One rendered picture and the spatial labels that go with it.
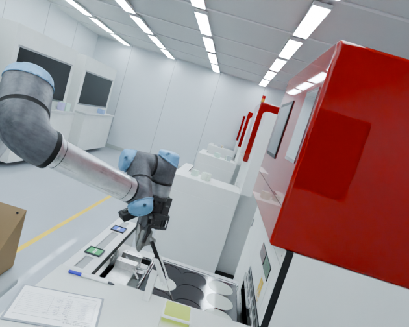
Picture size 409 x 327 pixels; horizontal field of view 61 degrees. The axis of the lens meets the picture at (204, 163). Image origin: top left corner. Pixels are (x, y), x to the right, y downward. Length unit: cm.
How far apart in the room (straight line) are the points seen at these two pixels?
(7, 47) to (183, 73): 485
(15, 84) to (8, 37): 472
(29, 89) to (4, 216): 59
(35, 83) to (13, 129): 13
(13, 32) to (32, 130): 477
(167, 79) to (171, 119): 103
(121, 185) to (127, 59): 873
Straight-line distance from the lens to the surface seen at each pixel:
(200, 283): 142
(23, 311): 97
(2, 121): 85
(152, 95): 936
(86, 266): 120
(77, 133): 755
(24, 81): 90
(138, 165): 109
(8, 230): 133
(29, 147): 84
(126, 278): 135
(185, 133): 917
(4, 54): 560
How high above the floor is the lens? 152
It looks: 7 degrees down
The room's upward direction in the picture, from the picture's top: 17 degrees clockwise
